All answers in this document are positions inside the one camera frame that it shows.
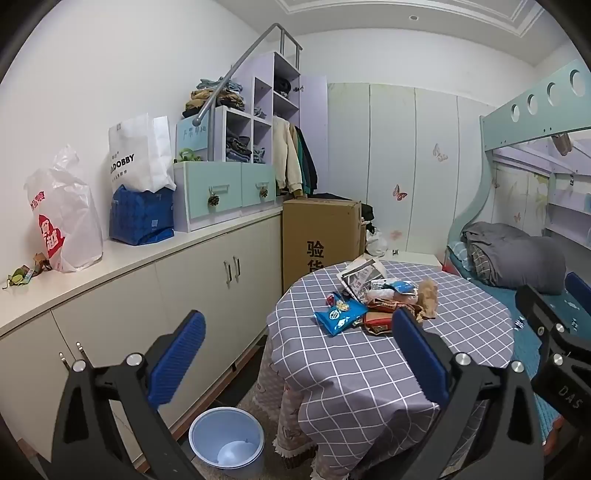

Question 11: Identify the teal printed bed sheet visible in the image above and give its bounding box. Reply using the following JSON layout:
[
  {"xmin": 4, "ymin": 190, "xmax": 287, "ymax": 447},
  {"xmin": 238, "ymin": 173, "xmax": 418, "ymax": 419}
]
[{"xmin": 445, "ymin": 242, "xmax": 591, "ymax": 462}]

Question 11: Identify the grey duvet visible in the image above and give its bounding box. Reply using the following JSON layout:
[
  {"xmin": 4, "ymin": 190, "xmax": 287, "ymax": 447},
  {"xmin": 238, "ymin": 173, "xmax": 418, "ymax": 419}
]
[{"xmin": 462, "ymin": 222, "xmax": 568, "ymax": 296}]

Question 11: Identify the teal two-drawer unit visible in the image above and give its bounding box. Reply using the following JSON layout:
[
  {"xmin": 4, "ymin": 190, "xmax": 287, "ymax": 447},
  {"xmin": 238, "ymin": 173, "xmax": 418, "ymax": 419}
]
[{"xmin": 173, "ymin": 159, "xmax": 278, "ymax": 233}]

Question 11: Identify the black and white printed paper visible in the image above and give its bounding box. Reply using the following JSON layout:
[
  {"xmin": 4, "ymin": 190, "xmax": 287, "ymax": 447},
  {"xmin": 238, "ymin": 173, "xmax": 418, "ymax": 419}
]
[{"xmin": 336, "ymin": 254, "xmax": 389, "ymax": 301}]

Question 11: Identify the blue woven bag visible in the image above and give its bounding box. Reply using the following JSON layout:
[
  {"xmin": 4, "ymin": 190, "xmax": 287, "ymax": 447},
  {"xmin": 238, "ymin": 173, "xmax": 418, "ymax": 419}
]
[{"xmin": 109, "ymin": 185, "xmax": 176, "ymax": 246}]

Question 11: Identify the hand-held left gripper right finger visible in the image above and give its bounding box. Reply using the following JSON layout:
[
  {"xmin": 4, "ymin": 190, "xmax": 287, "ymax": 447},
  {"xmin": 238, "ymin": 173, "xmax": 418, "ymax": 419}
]
[{"xmin": 383, "ymin": 307, "xmax": 548, "ymax": 480}]

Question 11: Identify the black jacket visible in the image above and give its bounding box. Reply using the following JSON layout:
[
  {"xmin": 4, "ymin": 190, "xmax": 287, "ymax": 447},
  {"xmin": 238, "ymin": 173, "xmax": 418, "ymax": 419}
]
[{"xmin": 300, "ymin": 129, "xmax": 319, "ymax": 195}]

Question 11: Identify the blue waste bin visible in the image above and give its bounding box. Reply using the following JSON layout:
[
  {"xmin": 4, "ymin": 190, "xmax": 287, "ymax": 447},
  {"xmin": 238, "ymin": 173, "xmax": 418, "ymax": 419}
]
[{"xmin": 188, "ymin": 407, "xmax": 265, "ymax": 472}]

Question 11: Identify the lavender stair shelf unit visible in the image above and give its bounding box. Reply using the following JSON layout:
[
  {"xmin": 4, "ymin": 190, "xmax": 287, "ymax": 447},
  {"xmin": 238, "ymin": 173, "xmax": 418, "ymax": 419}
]
[{"xmin": 175, "ymin": 51, "xmax": 329, "ymax": 195}]

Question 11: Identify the person's right hand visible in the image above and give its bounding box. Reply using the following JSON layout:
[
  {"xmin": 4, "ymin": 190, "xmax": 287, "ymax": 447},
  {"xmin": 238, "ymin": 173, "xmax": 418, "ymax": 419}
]
[{"xmin": 544, "ymin": 414, "xmax": 566, "ymax": 459}]

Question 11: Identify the blue plaid pillow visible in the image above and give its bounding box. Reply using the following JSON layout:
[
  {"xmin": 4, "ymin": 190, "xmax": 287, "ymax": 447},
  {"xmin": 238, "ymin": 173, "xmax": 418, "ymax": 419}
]
[{"xmin": 450, "ymin": 242, "xmax": 472, "ymax": 271}]

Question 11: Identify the pile of folded clothes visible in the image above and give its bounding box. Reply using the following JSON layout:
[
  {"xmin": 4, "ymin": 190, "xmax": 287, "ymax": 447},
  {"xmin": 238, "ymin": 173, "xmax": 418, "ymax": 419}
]
[{"xmin": 181, "ymin": 78, "xmax": 245, "ymax": 118}]

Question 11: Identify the teal bunk bed frame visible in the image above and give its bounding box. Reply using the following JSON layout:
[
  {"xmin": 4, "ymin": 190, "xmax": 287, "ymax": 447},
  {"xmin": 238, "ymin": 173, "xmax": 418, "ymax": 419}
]
[{"xmin": 445, "ymin": 58, "xmax": 591, "ymax": 278}]

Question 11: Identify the white board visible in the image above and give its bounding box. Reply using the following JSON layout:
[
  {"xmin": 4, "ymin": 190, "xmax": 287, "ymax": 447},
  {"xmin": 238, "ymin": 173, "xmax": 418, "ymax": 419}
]
[{"xmin": 390, "ymin": 251, "xmax": 439, "ymax": 266}]

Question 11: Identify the blue and white wrapper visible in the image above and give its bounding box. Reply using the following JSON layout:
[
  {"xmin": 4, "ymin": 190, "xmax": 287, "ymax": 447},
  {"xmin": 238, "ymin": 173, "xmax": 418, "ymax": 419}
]
[{"xmin": 381, "ymin": 279, "xmax": 419, "ymax": 296}]

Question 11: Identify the grey metal handrail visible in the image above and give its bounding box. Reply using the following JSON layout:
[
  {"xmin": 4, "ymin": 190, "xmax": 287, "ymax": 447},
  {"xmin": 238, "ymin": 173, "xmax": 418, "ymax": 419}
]
[{"xmin": 193, "ymin": 23, "xmax": 303, "ymax": 127}]

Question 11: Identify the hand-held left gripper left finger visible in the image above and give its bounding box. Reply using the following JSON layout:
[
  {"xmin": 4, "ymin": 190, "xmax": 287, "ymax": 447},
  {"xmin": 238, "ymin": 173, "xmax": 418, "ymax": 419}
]
[{"xmin": 48, "ymin": 310, "xmax": 218, "ymax": 480}]

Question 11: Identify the brown cardboard box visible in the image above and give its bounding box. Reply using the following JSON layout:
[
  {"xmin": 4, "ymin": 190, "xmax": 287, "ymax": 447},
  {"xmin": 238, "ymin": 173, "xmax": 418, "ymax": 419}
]
[{"xmin": 283, "ymin": 198, "xmax": 363, "ymax": 296}]

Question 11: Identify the black floor mat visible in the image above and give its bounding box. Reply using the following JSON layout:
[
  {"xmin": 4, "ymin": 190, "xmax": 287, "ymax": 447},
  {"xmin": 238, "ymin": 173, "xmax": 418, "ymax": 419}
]
[{"xmin": 210, "ymin": 339, "xmax": 273, "ymax": 411}]

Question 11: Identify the green jacket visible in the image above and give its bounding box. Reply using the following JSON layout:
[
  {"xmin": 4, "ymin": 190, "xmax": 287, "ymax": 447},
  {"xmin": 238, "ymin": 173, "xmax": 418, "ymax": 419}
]
[{"xmin": 295, "ymin": 127, "xmax": 311, "ymax": 190}]

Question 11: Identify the white low cabinet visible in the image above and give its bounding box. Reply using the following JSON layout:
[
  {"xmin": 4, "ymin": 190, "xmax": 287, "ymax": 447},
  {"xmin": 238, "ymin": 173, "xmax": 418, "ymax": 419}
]
[{"xmin": 0, "ymin": 205, "xmax": 284, "ymax": 462}]

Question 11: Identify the cream jacket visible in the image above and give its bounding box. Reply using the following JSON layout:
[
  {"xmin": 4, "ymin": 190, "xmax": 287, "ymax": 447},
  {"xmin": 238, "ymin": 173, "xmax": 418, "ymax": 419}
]
[{"xmin": 271, "ymin": 116, "xmax": 303, "ymax": 197}]

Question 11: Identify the pale green wardrobe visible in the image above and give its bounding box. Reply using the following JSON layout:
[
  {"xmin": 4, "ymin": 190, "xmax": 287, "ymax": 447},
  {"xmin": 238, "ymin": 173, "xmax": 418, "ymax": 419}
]
[{"xmin": 328, "ymin": 82, "xmax": 485, "ymax": 266}]

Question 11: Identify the folded jeans stack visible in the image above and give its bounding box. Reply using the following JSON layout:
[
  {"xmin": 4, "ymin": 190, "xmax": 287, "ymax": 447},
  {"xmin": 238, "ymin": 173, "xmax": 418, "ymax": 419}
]
[{"xmin": 225, "ymin": 134, "xmax": 252, "ymax": 162}]

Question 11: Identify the blue snack packet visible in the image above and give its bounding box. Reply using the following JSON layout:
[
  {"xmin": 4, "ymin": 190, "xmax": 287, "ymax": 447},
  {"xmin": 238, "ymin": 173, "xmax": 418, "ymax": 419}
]
[{"xmin": 314, "ymin": 300, "xmax": 370, "ymax": 336}]

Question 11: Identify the white plastic bag red print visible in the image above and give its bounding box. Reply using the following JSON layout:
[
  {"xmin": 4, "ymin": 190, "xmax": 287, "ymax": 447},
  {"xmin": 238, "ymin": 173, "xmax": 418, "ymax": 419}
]
[{"xmin": 24, "ymin": 144, "xmax": 105, "ymax": 273}]

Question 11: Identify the white paper bag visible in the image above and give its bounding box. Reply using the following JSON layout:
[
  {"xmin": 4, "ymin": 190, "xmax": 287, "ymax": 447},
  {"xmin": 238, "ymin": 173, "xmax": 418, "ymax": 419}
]
[{"xmin": 108, "ymin": 113, "xmax": 177, "ymax": 193}]

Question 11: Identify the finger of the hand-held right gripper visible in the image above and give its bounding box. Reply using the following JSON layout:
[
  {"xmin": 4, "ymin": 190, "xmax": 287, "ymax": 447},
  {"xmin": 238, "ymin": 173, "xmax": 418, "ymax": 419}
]
[
  {"xmin": 515, "ymin": 285, "xmax": 591, "ymax": 366},
  {"xmin": 564, "ymin": 271, "xmax": 591, "ymax": 305}
]

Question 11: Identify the brown paper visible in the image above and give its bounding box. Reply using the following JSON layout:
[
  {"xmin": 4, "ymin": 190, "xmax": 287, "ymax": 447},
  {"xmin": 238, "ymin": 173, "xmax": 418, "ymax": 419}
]
[{"xmin": 416, "ymin": 278, "xmax": 439, "ymax": 321}]

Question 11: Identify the grey checked tablecloth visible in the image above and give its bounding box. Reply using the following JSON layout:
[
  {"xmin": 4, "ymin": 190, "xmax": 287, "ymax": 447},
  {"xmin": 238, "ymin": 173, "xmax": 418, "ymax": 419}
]
[{"xmin": 265, "ymin": 261, "xmax": 515, "ymax": 460}]

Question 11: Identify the small white plastic bag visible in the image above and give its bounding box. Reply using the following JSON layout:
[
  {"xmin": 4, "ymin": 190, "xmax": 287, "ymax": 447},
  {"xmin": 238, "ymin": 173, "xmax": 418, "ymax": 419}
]
[{"xmin": 366, "ymin": 228, "xmax": 389, "ymax": 257}]

